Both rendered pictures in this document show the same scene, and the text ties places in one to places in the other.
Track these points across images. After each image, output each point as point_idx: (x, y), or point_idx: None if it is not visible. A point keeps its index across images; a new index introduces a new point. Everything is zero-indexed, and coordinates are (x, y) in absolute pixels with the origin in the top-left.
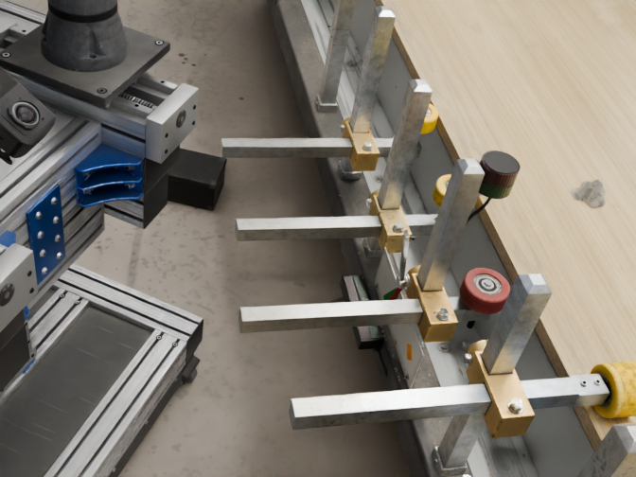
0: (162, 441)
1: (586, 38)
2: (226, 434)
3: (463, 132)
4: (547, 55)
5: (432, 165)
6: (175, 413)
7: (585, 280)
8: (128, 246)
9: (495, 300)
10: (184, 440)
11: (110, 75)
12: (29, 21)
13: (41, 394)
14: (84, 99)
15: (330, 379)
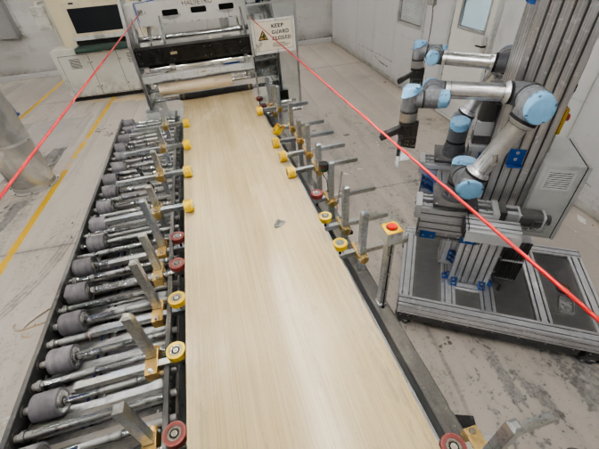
0: (394, 297)
1: (248, 321)
2: None
3: (323, 238)
4: (276, 297)
5: None
6: (394, 306)
7: (289, 199)
8: (458, 381)
9: (315, 189)
10: (387, 297)
11: (439, 189)
12: (497, 226)
13: (432, 272)
14: None
15: None
